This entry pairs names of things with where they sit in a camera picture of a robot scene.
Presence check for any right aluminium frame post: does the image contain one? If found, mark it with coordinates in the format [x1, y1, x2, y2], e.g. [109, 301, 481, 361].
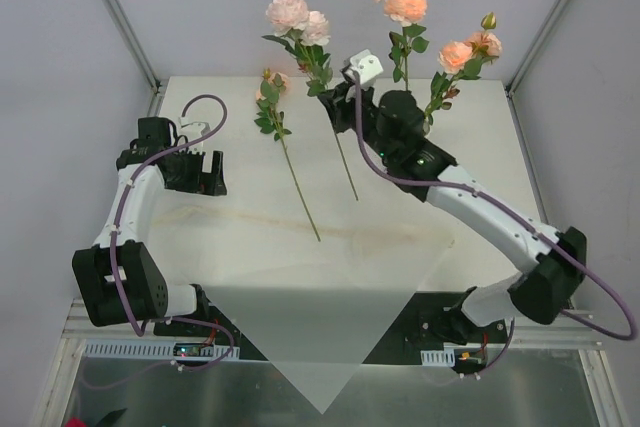
[505, 0, 572, 99]

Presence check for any purple cable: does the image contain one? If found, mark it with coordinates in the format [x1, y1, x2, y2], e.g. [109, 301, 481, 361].
[344, 66, 637, 386]
[79, 93, 236, 389]

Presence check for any white cable duct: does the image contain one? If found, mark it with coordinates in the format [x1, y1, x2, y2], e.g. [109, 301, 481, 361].
[420, 347, 487, 368]
[84, 340, 240, 362]

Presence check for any aluminium frame post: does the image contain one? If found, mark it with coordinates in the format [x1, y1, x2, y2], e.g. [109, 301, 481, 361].
[505, 0, 572, 99]
[102, 0, 162, 94]

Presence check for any white wrapping paper sheet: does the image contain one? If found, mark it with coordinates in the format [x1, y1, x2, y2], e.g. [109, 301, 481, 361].
[196, 224, 454, 413]

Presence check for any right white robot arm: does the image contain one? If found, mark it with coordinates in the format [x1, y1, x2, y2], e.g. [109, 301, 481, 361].
[319, 82, 587, 345]

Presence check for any left aluminium frame post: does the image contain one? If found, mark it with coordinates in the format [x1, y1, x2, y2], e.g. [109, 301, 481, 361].
[102, 0, 162, 94]

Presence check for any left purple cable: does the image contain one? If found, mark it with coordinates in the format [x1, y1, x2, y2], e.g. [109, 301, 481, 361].
[79, 93, 236, 389]

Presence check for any right white cable duct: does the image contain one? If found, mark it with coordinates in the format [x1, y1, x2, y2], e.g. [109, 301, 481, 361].
[420, 347, 487, 368]

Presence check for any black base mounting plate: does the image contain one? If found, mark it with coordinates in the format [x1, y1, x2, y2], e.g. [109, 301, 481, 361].
[153, 292, 513, 373]

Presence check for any peach rose stem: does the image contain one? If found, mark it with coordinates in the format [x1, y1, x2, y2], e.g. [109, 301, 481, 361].
[423, 12, 503, 136]
[375, 0, 429, 90]
[254, 68, 321, 242]

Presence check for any pale pink rose stem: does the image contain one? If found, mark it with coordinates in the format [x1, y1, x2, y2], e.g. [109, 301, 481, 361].
[263, 0, 359, 201]

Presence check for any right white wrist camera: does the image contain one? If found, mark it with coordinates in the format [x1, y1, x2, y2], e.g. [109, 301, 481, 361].
[341, 49, 384, 89]

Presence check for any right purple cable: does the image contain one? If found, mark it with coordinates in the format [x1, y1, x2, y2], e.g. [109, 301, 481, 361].
[344, 66, 637, 386]

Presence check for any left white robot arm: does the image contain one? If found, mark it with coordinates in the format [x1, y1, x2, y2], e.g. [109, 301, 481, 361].
[72, 117, 227, 336]

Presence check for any left white cable duct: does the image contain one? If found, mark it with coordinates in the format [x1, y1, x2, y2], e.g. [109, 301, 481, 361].
[84, 340, 240, 362]

